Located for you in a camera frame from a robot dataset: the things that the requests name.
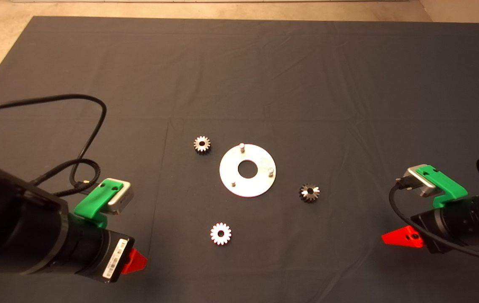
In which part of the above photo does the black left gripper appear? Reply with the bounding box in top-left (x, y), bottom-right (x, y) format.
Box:
top-left (85, 229), bottom-right (148, 283)

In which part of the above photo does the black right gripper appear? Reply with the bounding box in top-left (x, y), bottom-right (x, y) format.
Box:
top-left (381, 207), bottom-right (454, 254)

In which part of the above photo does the small steel planetary gear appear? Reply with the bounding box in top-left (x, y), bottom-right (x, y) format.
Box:
top-left (193, 136), bottom-right (212, 154)
top-left (299, 183), bottom-right (320, 203)
top-left (210, 222), bottom-right (232, 246)

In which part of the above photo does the round metal carrier plate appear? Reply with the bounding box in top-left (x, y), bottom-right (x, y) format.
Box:
top-left (219, 143), bottom-right (277, 197)

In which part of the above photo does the dark grey table cloth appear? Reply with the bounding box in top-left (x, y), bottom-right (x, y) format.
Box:
top-left (0, 16), bottom-right (479, 303)

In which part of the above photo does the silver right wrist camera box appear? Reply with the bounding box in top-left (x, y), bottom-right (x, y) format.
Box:
top-left (403, 164), bottom-right (444, 197)

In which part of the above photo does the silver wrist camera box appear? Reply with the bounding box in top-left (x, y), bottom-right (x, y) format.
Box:
top-left (104, 180), bottom-right (134, 216)
top-left (403, 164), bottom-right (444, 197)

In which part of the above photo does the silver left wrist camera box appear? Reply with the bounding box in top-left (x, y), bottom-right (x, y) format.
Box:
top-left (104, 180), bottom-right (134, 216)

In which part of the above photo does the green right camera mount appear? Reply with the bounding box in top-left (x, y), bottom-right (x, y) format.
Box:
top-left (416, 166), bottom-right (468, 207)

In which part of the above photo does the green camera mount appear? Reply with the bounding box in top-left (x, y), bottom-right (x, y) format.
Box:
top-left (416, 166), bottom-right (468, 207)
top-left (74, 178), bottom-right (123, 229)

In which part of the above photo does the green left camera mount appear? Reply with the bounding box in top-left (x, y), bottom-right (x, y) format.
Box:
top-left (74, 178), bottom-right (123, 229)

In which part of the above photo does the thin braided black left cable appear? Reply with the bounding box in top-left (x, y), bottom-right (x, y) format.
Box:
top-left (29, 158), bottom-right (102, 197)

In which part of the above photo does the smooth black left camera cable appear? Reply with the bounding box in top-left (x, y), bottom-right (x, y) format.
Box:
top-left (0, 93), bottom-right (108, 188)

